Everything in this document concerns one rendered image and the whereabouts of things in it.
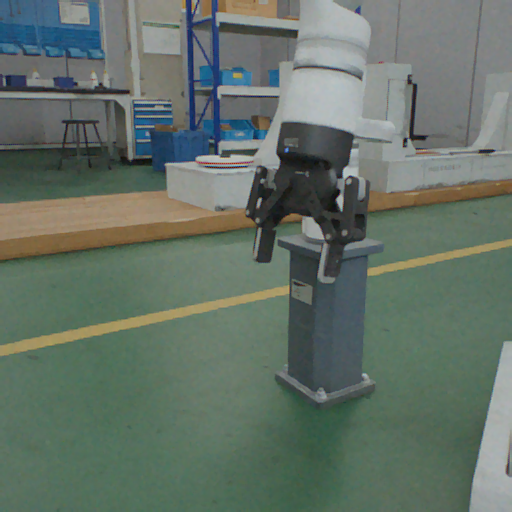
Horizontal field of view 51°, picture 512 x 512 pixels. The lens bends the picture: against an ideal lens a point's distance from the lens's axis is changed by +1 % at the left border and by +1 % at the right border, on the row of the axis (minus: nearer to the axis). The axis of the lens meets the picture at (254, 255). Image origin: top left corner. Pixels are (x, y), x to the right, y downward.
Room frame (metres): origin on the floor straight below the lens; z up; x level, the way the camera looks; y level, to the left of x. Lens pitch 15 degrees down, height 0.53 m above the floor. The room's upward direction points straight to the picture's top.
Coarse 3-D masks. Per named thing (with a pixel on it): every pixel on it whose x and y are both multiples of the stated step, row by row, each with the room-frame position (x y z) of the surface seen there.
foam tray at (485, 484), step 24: (504, 360) 0.72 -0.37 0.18; (504, 384) 0.65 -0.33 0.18; (504, 408) 0.59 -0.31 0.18; (504, 432) 0.54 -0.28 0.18; (480, 456) 0.50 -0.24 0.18; (504, 456) 0.50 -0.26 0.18; (480, 480) 0.46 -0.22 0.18; (504, 480) 0.46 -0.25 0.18; (480, 504) 0.45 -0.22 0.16; (504, 504) 0.44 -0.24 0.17
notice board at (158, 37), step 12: (144, 24) 6.67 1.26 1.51; (156, 24) 6.75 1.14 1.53; (168, 24) 6.83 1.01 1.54; (180, 24) 6.91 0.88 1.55; (144, 36) 6.67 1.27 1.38; (156, 36) 6.75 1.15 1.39; (168, 36) 6.83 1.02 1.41; (180, 36) 6.91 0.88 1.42; (144, 48) 6.66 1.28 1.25; (156, 48) 6.75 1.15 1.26; (168, 48) 6.83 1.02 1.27; (180, 48) 6.91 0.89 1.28
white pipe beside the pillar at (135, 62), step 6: (132, 0) 6.52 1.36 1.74; (132, 6) 6.52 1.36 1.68; (132, 12) 6.52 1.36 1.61; (132, 18) 6.52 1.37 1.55; (132, 24) 6.52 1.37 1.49; (132, 30) 6.52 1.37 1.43; (132, 36) 6.52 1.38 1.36; (132, 42) 6.52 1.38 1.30; (132, 48) 6.53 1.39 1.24; (132, 54) 6.53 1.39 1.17; (132, 60) 6.52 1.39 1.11; (138, 60) 6.54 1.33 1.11; (132, 66) 6.51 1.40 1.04; (138, 66) 6.53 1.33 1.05; (132, 72) 6.53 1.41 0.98; (138, 72) 6.54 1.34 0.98; (138, 78) 6.54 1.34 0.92; (138, 84) 6.53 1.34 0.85; (138, 90) 6.53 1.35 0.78; (138, 96) 6.52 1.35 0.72
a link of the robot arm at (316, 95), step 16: (304, 80) 0.53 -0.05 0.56; (320, 80) 0.52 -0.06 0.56; (336, 80) 0.52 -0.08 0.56; (352, 80) 0.53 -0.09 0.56; (288, 96) 0.54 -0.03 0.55; (304, 96) 0.53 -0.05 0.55; (320, 96) 0.52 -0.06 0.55; (336, 96) 0.52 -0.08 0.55; (352, 96) 0.53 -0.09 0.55; (288, 112) 0.54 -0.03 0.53; (304, 112) 0.52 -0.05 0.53; (320, 112) 0.52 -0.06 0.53; (336, 112) 0.52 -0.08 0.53; (352, 112) 0.53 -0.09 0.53; (336, 128) 0.52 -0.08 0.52; (352, 128) 0.53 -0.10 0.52; (368, 128) 0.56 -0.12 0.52; (384, 128) 0.56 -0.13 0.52
